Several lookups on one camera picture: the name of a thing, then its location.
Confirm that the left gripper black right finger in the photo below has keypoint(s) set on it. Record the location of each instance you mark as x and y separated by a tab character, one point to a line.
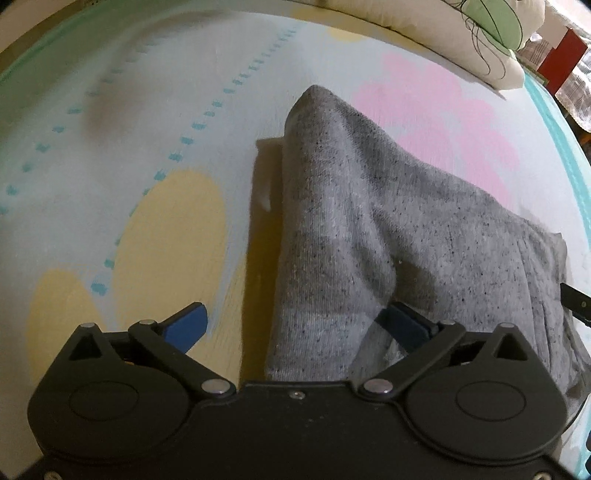
430	347

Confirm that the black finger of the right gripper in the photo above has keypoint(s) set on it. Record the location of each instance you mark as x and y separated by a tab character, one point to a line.
577	302

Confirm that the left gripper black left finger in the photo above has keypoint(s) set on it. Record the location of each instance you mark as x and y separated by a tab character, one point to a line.
148	361

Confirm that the grey speckled pants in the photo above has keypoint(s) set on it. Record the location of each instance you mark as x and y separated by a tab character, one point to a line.
366	223

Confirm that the light blue patterned bed sheet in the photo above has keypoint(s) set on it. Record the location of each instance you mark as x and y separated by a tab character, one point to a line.
142	171

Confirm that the floral folded quilt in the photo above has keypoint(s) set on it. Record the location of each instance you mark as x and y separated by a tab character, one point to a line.
480	36

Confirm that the red wooden bed post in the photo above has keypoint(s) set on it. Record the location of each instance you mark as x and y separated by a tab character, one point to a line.
561	61

